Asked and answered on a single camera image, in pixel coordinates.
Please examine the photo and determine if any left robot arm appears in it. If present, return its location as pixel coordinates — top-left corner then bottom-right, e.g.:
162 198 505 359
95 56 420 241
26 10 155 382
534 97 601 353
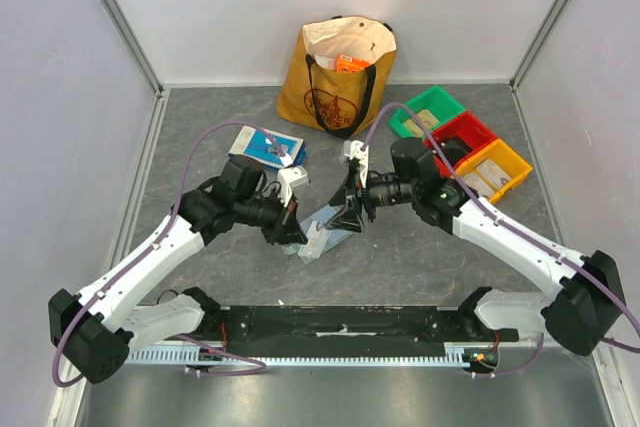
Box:
48 155 307 387

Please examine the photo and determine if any green plastic bin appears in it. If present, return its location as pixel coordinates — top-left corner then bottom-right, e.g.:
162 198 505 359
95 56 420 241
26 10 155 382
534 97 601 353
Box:
389 86 465 138

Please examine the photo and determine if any gold card in green bin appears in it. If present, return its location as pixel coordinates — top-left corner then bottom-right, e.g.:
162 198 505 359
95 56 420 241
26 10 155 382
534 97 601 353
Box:
416 109 440 130

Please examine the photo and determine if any black credit card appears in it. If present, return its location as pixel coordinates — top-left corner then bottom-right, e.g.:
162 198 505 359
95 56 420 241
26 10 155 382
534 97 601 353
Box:
441 136 472 166

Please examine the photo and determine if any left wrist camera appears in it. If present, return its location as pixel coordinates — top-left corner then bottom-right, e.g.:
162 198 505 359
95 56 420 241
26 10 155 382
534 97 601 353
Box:
276 166 309 206

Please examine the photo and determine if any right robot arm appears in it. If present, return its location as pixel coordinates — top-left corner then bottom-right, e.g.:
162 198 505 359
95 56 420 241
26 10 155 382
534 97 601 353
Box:
326 138 626 356

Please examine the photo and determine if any orange box in bag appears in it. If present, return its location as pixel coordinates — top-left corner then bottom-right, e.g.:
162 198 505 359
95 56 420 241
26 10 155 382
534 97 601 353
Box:
335 54 370 73

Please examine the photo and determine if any green card holder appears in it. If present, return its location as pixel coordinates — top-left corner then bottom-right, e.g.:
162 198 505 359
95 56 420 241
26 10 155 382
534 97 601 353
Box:
281 205 351 264

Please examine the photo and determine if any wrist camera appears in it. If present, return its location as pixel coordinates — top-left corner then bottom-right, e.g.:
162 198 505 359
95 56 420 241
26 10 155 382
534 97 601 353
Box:
342 140 369 187
276 166 309 206

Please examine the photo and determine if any silver credit card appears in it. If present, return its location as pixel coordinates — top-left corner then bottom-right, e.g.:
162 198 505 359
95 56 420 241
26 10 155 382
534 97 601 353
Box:
298 221 331 259

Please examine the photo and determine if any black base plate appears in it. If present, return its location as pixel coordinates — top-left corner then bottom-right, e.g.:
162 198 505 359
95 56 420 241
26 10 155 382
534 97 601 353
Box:
195 306 519 344

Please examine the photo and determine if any blue white product box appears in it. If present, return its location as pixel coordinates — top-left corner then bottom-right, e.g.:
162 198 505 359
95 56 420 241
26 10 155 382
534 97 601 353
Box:
228 126 307 170

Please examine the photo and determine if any red plastic bin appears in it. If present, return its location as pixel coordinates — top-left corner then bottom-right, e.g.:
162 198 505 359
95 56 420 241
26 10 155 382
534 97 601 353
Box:
431 111 498 169

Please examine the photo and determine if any yellow plastic bin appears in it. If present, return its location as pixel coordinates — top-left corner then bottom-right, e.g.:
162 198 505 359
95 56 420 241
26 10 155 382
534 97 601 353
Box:
456 139 533 204

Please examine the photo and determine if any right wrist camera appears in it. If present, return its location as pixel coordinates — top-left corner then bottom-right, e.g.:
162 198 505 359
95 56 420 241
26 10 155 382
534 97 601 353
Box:
342 140 369 187

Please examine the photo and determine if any silver card in yellow bin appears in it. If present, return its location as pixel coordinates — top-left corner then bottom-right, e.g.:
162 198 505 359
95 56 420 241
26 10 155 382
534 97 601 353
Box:
476 158 512 190

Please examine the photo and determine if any brown tote bag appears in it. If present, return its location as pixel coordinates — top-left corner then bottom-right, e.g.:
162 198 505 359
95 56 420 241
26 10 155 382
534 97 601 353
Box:
277 16 397 139

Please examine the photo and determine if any slotted cable duct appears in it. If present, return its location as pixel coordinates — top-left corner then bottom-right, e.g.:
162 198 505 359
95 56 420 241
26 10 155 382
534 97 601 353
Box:
126 342 470 368

